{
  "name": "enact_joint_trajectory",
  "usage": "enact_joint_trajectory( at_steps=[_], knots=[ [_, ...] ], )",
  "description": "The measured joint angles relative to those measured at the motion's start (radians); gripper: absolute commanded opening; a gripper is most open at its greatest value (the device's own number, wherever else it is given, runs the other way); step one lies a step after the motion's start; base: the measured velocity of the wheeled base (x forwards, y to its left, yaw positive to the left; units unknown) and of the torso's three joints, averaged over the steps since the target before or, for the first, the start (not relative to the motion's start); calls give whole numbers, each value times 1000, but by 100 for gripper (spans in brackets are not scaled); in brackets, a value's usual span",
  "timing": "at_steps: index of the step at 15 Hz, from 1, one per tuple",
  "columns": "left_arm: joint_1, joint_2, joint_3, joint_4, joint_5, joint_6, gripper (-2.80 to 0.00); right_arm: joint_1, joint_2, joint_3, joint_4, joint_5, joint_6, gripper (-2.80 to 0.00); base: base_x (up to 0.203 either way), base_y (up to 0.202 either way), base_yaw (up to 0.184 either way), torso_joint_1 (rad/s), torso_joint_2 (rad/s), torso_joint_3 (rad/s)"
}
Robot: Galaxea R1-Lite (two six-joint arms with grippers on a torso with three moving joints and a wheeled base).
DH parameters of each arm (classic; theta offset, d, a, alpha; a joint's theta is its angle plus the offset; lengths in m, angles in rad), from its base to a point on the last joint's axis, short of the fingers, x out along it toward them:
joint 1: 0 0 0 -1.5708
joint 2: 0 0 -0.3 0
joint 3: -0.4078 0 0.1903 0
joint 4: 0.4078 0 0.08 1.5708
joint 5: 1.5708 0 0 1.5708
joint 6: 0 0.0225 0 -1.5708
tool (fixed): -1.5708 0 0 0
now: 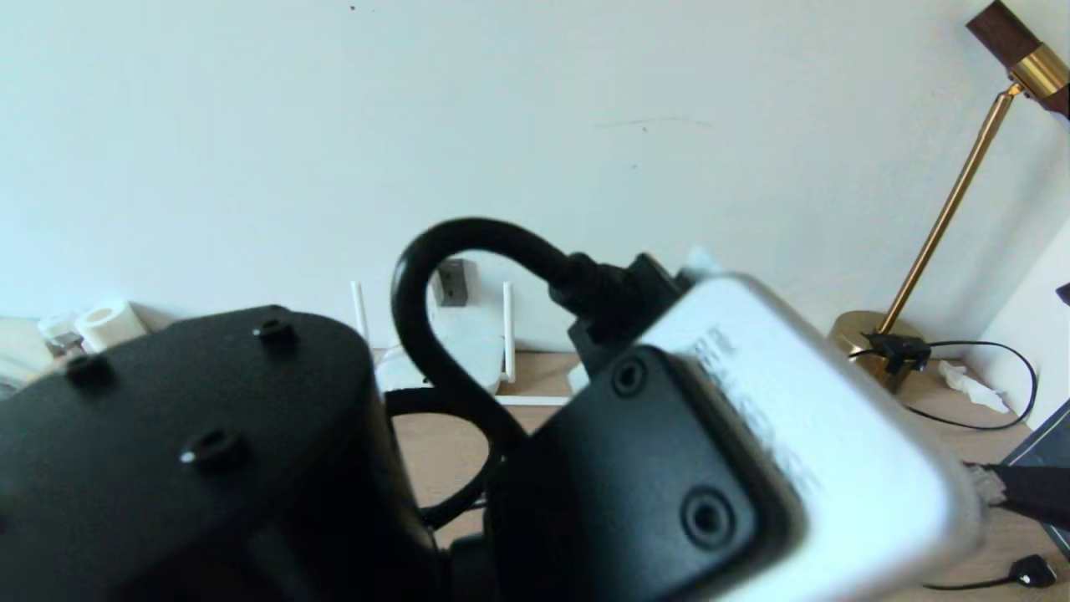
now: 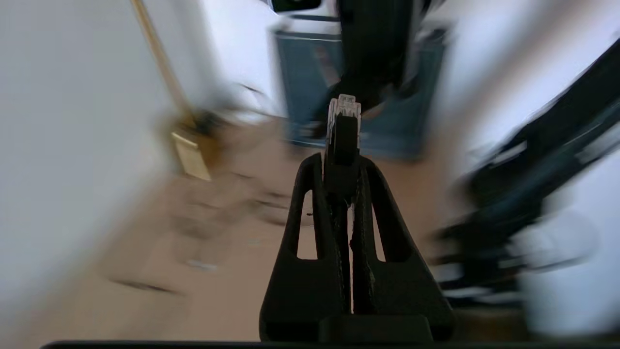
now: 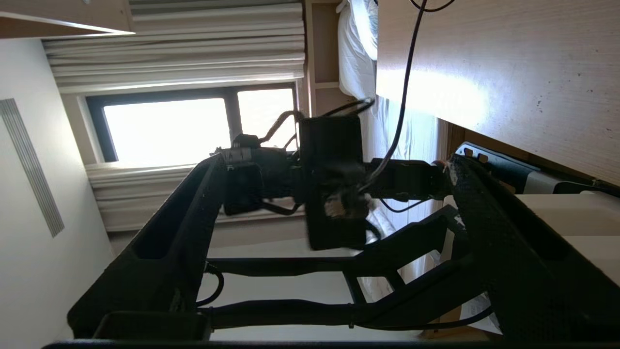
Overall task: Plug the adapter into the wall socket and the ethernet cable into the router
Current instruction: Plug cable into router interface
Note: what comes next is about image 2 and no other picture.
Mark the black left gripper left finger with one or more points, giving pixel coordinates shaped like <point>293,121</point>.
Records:
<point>302,291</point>

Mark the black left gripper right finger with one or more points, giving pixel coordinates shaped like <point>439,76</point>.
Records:
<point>402,291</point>

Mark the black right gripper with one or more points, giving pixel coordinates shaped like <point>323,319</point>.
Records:
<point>378,43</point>

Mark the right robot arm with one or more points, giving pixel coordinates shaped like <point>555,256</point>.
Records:
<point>533,169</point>

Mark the dark teal printed box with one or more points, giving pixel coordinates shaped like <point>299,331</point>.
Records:
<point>300,87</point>

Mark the brass desk lamp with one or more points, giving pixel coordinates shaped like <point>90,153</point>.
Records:
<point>193,155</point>

